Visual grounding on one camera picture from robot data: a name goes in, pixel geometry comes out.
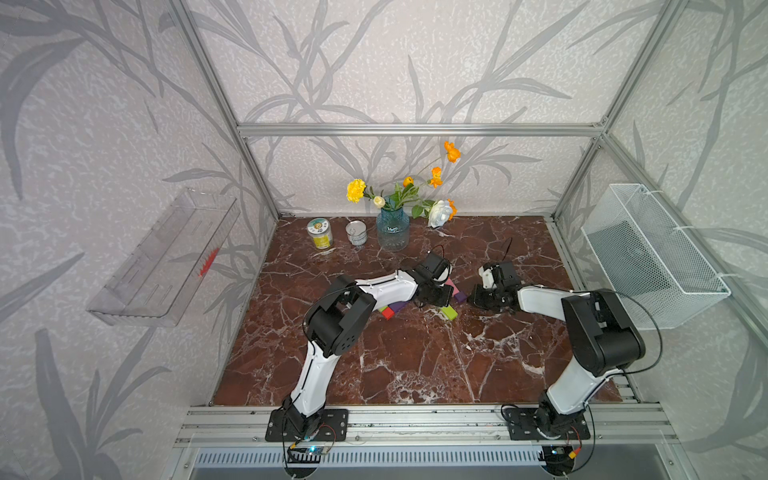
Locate large purple block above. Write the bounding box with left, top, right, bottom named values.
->
left=389, top=301, right=408, bottom=313

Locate light pink block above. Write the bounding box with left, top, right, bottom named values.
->
left=446, top=278, right=459, bottom=295

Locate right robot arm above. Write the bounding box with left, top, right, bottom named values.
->
left=469, top=261, right=646, bottom=438

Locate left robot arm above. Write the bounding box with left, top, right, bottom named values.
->
left=281, top=252, right=453, bottom=436

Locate blue glass vase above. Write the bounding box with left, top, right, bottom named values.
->
left=376, top=208, right=410, bottom=252

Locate yellow orange flower bouquet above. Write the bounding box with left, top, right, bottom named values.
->
left=346, top=141, right=462, bottom=229

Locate white tin can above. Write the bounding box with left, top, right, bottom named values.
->
left=345, top=220, right=368, bottom=247

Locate yellow green tin can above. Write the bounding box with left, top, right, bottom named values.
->
left=307, top=218, right=333, bottom=250

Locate right circuit board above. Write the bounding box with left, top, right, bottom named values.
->
left=539, top=445, right=581, bottom=476

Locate circuit board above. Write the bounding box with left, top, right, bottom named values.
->
left=539, top=445, right=581, bottom=476
left=286, top=443, right=333, bottom=464

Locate left circuit board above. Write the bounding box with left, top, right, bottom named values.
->
left=286, top=443, right=333, bottom=464

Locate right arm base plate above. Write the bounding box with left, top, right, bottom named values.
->
left=501, top=404, right=591, bottom=441

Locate white wire mesh basket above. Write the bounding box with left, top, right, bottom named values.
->
left=581, top=183, right=731, bottom=331

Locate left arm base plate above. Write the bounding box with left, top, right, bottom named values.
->
left=265, top=407, right=349, bottom=443

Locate clear plastic wall shelf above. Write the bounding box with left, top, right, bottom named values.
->
left=86, top=188, right=241, bottom=327

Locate aluminium frame post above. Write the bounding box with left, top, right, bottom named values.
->
left=169, top=0, right=281, bottom=220

